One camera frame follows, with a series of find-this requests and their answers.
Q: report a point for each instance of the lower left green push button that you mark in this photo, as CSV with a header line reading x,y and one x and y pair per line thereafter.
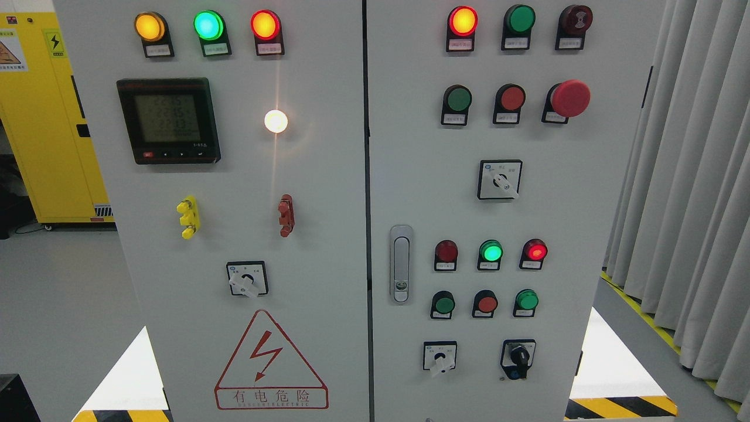
x,y
442,306

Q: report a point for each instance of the green push button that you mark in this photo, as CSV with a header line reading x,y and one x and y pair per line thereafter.
x,y
455,105
525,304
442,306

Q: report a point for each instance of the upper green push button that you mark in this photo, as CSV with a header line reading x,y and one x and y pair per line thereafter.
x,y
455,105

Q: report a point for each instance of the lower red push button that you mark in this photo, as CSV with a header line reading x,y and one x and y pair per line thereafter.
x,y
485,304

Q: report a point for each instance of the red push button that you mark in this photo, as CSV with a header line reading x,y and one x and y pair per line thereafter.
x,y
509,100
485,304

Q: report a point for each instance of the lower right green push button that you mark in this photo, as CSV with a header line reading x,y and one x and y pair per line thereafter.
x,y
525,304

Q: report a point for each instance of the upper red push button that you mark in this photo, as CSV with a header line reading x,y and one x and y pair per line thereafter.
x,y
509,100

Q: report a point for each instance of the red emergency stop button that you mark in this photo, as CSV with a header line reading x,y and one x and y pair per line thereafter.
x,y
566,100

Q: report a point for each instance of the grey electrical control cabinet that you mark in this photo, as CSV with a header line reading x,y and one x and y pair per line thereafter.
x,y
362,84

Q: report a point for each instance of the lower left red indicator light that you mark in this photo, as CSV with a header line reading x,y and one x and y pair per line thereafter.
x,y
445,256

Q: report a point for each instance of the red indicator light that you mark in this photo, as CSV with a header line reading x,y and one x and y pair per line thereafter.
x,y
268,33
533,254
461,26
445,256

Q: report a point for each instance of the lower green indicator light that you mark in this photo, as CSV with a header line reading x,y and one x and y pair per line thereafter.
x,y
490,254

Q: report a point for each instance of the green indicator light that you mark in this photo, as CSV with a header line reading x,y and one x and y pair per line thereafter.
x,y
212,33
490,254
517,27

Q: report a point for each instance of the white lit indicator light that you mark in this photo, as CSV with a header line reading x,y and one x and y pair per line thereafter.
x,y
276,121

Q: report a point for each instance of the lower right red indicator light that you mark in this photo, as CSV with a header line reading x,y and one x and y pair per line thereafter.
x,y
533,254

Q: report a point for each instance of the red electric hazard warning sticker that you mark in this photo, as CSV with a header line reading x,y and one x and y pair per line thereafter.
x,y
266,371

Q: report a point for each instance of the red indicator light top right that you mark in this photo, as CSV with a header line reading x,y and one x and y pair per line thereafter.
x,y
461,26

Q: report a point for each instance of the red indicator light top left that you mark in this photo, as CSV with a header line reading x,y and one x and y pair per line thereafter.
x,y
268,33

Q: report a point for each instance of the black digital power meter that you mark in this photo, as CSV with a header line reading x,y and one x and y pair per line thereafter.
x,y
170,121

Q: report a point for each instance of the green indicator light top right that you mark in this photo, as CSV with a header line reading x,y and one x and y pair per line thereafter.
x,y
517,27

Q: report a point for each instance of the green indicator light top left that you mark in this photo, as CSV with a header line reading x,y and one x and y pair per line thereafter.
x,y
212,33

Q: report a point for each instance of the yellow indicator light top left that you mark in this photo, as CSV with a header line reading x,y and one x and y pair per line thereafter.
x,y
154,34

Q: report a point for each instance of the grey curtain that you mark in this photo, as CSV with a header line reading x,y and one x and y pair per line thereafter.
x,y
680,240

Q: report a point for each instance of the yellow safety cabinet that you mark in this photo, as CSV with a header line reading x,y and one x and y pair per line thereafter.
x,y
46,125

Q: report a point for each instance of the grey cabinet door handle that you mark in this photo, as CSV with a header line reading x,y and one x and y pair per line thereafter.
x,y
401,237

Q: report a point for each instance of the upper right rotary selector switch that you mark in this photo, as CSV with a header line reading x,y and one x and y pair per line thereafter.
x,y
499,179

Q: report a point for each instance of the left door rotary selector switch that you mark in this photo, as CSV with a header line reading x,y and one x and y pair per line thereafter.
x,y
247,278

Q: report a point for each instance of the lower white rotary selector switch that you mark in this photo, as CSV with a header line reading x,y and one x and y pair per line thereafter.
x,y
439,356

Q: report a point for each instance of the black knob selector switch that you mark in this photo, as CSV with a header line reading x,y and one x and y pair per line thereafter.
x,y
516,357

